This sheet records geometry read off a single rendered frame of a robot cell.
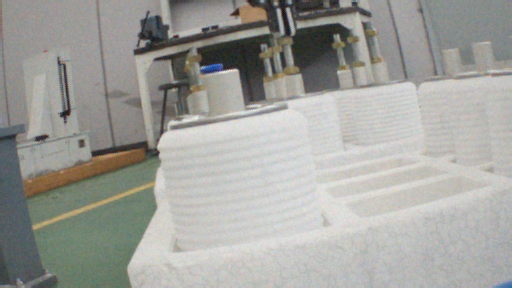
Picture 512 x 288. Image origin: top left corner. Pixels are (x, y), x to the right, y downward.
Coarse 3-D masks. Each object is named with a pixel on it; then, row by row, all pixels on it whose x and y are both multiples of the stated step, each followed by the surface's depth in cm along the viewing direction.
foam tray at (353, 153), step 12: (348, 144) 113; (384, 144) 102; (396, 144) 101; (408, 144) 102; (420, 144) 102; (324, 156) 101; (336, 156) 101; (348, 156) 101; (360, 156) 101; (372, 156) 101; (384, 156) 101; (324, 168) 101; (156, 180) 110; (156, 192) 99
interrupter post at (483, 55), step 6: (486, 42) 66; (474, 48) 66; (480, 48) 66; (486, 48) 66; (474, 54) 67; (480, 54) 66; (486, 54) 66; (492, 54) 66; (474, 60) 67; (480, 60) 66; (486, 60) 66; (492, 60) 66; (480, 66) 66; (486, 66) 66; (492, 66) 66
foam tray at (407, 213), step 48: (336, 192) 72; (384, 192) 60; (432, 192) 60; (480, 192) 48; (144, 240) 56; (288, 240) 48; (336, 240) 47; (384, 240) 47; (432, 240) 48; (480, 240) 48
